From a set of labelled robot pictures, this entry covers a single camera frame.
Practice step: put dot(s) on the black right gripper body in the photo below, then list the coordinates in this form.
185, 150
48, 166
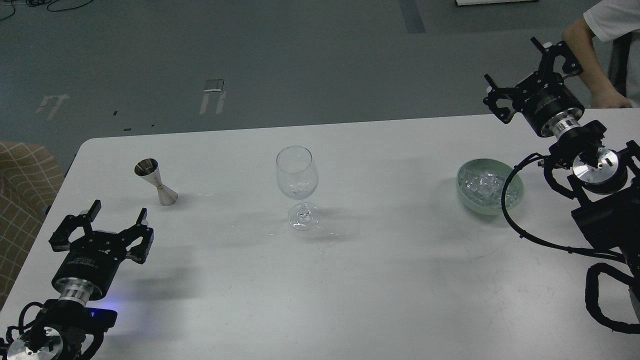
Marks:
543, 99

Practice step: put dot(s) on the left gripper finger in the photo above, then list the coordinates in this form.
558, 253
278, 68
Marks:
60, 238
137, 239

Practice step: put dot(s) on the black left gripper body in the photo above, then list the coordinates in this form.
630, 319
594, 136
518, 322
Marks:
89, 268

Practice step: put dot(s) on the steel double jigger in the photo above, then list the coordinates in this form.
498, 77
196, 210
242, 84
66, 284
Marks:
148, 170

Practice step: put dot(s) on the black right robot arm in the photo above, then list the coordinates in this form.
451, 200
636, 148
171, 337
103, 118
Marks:
604, 181

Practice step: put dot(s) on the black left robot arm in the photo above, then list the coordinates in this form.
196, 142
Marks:
66, 328

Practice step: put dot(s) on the ice cubes in bowl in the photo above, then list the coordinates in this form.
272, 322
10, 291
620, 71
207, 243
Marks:
482, 188

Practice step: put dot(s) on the clear wine glass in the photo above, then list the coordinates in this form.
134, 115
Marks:
297, 178

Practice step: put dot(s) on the person in white shirt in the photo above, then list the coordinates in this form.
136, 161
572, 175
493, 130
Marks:
605, 40

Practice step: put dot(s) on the checkered brown cushion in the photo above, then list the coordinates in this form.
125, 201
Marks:
30, 179

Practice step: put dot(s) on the green bowl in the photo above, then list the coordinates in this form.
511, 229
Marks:
477, 164

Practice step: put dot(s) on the metal floor plate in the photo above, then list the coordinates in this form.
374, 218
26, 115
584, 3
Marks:
213, 85

